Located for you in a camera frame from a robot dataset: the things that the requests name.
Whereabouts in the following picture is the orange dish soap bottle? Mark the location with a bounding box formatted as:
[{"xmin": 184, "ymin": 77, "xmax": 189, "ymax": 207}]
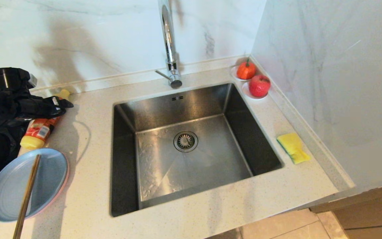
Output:
[{"xmin": 20, "ymin": 89, "xmax": 71, "ymax": 150}]

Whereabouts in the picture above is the stainless steel sink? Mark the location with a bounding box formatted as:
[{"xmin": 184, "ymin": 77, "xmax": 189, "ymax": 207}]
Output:
[{"xmin": 111, "ymin": 83, "xmax": 284, "ymax": 217}]

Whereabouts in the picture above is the yellow green sponge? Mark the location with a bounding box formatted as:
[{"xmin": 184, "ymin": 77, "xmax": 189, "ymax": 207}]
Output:
[{"xmin": 276, "ymin": 133, "xmax": 311, "ymax": 165}]

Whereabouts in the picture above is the pink plate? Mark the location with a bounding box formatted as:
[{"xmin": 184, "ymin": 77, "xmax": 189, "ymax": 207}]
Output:
[{"xmin": 29, "ymin": 163, "xmax": 71, "ymax": 217}]

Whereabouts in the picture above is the light blue plate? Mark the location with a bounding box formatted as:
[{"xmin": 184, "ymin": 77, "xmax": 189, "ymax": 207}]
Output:
[{"xmin": 0, "ymin": 148, "xmax": 69, "ymax": 222}]

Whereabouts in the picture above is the chrome faucet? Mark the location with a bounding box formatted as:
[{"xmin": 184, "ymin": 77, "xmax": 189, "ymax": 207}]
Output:
[{"xmin": 155, "ymin": 0, "xmax": 183, "ymax": 89}]

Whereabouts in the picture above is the metal drain strainer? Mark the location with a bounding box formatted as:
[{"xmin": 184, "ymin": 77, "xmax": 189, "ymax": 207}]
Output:
[{"xmin": 173, "ymin": 131, "xmax": 199, "ymax": 153}]

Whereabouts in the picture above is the small white dish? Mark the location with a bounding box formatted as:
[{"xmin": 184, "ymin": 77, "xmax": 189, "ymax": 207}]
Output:
[
  {"xmin": 241, "ymin": 82, "xmax": 268, "ymax": 100},
  {"xmin": 230, "ymin": 66, "xmax": 256, "ymax": 82}
]

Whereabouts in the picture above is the orange toy pumpkin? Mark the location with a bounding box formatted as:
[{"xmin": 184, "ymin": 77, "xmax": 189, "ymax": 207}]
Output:
[{"xmin": 236, "ymin": 59, "xmax": 256, "ymax": 81}]

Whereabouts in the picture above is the red toy apple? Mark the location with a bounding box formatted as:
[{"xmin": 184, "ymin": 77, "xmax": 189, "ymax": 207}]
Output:
[{"xmin": 248, "ymin": 75, "xmax": 271, "ymax": 98}]

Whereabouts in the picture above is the wooden cabinet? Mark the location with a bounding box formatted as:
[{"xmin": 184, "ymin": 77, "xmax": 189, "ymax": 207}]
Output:
[{"xmin": 310, "ymin": 179, "xmax": 382, "ymax": 239}]

